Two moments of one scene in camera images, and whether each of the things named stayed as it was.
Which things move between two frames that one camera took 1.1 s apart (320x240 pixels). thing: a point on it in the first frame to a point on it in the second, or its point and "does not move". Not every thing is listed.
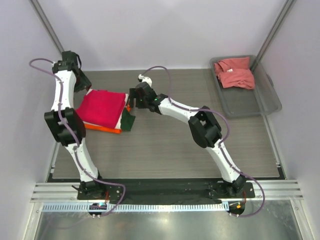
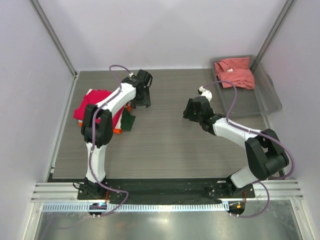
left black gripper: (84, 83) to (145, 102)
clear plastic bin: (262, 100) does not move
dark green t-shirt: (127, 121) does not move
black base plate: (164, 191) does not move
